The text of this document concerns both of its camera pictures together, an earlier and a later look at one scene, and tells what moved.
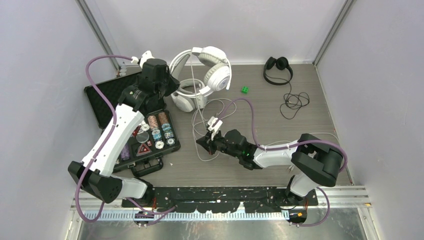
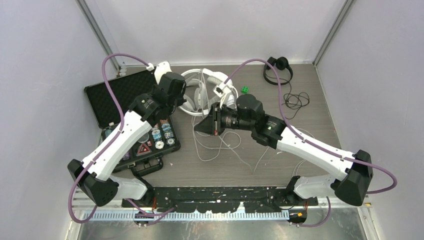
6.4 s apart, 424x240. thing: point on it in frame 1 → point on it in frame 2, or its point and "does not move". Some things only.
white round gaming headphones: x=218 y=74 → x=204 y=87
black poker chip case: x=145 y=142 does not move
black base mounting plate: x=213 y=199 does not move
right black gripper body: x=220 y=143 → x=222 y=119
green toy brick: x=245 y=90 does not move
